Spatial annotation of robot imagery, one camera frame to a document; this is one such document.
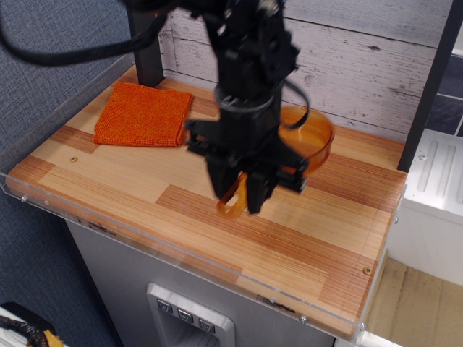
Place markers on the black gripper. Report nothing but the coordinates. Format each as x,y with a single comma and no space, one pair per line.
237,141

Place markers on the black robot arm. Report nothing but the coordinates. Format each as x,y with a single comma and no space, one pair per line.
255,56

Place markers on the orange folded cloth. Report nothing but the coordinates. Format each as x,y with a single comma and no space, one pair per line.
140,116

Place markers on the silver toy fridge cabinet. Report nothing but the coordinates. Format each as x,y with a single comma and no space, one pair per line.
122,273

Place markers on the silver dispenser button panel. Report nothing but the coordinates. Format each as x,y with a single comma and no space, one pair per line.
183,322

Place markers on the white toy sink unit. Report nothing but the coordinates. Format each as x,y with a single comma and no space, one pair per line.
427,231

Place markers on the yellow sponge piece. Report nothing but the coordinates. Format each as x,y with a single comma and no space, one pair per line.
53,340

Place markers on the dark left frame post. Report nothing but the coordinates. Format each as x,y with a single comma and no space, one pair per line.
147,59

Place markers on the dark frame post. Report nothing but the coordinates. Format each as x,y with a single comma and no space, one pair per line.
147,59
437,70

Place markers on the dark right frame post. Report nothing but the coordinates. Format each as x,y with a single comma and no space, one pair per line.
437,70

